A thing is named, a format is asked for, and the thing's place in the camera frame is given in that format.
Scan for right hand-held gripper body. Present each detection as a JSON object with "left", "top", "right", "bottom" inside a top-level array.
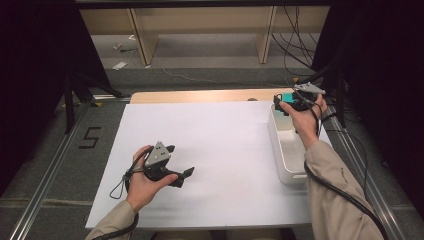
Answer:
[{"left": 281, "top": 82, "right": 327, "bottom": 113}]

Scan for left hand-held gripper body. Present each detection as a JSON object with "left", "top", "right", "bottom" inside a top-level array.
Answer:
[{"left": 143, "top": 141, "right": 181, "bottom": 183}]

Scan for long white plastic bin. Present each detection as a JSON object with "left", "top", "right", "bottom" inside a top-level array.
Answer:
[{"left": 267, "top": 103, "right": 329, "bottom": 185}]

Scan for person's right hand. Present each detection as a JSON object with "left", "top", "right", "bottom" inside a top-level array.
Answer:
[{"left": 279, "top": 93, "right": 328, "bottom": 151}]

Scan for person's left hand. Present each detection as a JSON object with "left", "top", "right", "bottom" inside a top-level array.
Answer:
[{"left": 125, "top": 144, "right": 179, "bottom": 214}]

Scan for black metal stand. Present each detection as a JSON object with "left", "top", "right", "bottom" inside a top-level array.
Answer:
[
  {"left": 63, "top": 71, "right": 126, "bottom": 134},
  {"left": 294, "top": 59, "right": 348, "bottom": 129}
]

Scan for white board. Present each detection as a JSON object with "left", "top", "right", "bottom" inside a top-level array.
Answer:
[{"left": 84, "top": 98, "right": 334, "bottom": 231}]

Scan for light wooden table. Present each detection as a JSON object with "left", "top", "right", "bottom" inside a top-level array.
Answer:
[{"left": 129, "top": 87, "right": 296, "bottom": 105}]

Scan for dark curtain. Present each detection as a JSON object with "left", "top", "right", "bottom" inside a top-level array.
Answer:
[
  {"left": 311, "top": 0, "right": 424, "bottom": 214},
  {"left": 0, "top": 0, "right": 113, "bottom": 198}
]

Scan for light wooden shelf unit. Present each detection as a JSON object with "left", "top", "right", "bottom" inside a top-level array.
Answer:
[{"left": 79, "top": 5, "right": 331, "bottom": 67}]

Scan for left hand-held gripper black cable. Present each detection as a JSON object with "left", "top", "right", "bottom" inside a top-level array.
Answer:
[{"left": 91, "top": 145, "right": 156, "bottom": 240}]

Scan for hand-held gripper black cable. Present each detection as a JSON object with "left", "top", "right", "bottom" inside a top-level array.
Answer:
[
  {"left": 91, "top": 145, "right": 156, "bottom": 240},
  {"left": 293, "top": 89, "right": 389, "bottom": 240}
]

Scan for bundle of black cables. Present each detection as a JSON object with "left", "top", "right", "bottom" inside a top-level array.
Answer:
[{"left": 271, "top": 5, "right": 321, "bottom": 78}]

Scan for thin white floor cable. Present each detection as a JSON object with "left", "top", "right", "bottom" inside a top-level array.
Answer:
[{"left": 161, "top": 67, "right": 294, "bottom": 88}]

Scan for black floor cable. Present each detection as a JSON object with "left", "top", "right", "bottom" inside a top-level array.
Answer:
[{"left": 324, "top": 128, "right": 383, "bottom": 221}]

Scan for right hand-held gripper black cable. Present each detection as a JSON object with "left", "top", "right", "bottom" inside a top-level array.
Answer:
[{"left": 293, "top": 89, "right": 389, "bottom": 240}]

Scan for aluminium floor rail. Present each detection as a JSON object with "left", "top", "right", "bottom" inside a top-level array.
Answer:
[
  {"left": 8, "top": 94, "right": 132, "bottom": 240},
  {"left": 324, "top": 98, "right": 406, "bottom": 240}
]

